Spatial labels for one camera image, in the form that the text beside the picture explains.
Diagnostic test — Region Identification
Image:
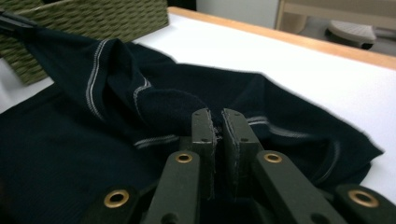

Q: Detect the dark navy knit vest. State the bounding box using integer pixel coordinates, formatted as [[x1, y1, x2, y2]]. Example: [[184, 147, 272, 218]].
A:
[[0, 26, 386, 224]]

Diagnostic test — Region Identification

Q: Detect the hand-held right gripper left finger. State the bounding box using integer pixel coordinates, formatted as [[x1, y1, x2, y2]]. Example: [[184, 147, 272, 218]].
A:
[[178, 107, 218, 200]]

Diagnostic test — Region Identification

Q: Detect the grey dome-shaped object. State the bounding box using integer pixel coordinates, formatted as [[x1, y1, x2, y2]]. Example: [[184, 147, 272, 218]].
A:
[[324, 20, 378, 50]]

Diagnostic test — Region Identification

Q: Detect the green woven basket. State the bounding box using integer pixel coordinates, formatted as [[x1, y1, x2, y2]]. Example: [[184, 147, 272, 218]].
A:
[[0, 0, 171, 87]]

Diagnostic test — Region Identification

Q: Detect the light wooden desk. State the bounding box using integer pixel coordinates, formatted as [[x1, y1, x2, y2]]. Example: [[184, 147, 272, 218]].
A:
[[274, 0, 396, 35]]

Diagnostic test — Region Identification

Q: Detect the wooden table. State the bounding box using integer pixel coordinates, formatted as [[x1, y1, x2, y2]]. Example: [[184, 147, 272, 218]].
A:
[[167, 6, 396, 71]]

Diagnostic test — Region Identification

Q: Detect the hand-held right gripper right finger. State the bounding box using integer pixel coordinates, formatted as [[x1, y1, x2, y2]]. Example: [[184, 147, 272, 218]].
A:
[[220, 107, 264, 199]]

